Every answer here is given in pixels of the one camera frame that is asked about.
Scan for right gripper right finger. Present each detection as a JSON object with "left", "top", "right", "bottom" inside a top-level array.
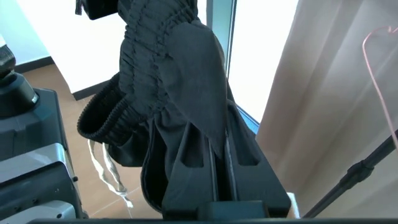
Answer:
[{"left": 216, "top": 100, "right": 292, "bottom": 220}]

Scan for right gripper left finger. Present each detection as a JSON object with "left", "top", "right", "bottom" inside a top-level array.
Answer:
[{"left": 161, "top": 121, "right": 219, "bottom": 220}]

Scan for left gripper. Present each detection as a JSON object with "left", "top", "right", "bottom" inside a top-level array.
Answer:
[{"left": 75, "top": 0, "right": 119, "bottom": 21}]

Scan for black garment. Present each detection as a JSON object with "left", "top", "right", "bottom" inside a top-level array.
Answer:
[{"left": 76, "top": 0, "right": 233, "bottom": 215}]

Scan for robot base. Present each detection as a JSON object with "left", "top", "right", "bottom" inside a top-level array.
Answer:
[{"left": 0, "top": 34, "right": 89, "bottom": 224}]

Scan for black clothes rack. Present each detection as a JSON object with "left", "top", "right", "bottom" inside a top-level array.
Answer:
[{"left": 302, "top": 129, "right": 398, "bottom": 219}]

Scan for pink clothes hanger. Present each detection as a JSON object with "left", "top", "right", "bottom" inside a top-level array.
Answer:
[{"left": 361, "top": 25, "right": 398, "bottom": 151}]

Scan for beige curtain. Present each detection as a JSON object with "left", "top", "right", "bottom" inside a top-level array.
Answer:
[{"left": 256, "top": 0, "right": 398, "bottom": 218}]

